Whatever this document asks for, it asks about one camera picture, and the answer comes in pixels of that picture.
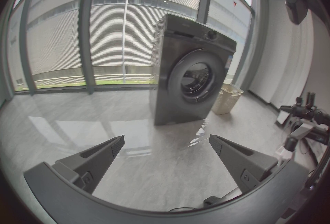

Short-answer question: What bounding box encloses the cream laundry basket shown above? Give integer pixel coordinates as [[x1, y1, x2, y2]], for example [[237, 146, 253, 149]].
[[211, 83, 244, 115]]

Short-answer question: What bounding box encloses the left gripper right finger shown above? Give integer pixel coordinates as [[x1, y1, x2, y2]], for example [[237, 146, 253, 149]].
[[209, 134, 279, 194]]

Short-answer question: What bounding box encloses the grey washing machine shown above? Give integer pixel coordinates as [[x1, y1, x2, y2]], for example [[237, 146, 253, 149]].
[[150, 13, 237, 126]]

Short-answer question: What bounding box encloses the window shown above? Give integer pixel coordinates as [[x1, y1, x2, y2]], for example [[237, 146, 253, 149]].
[[0, 0, 261, 101]]

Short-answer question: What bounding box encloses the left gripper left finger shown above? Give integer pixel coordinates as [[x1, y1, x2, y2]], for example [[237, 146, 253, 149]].
[[55, 135, 126, 195]]

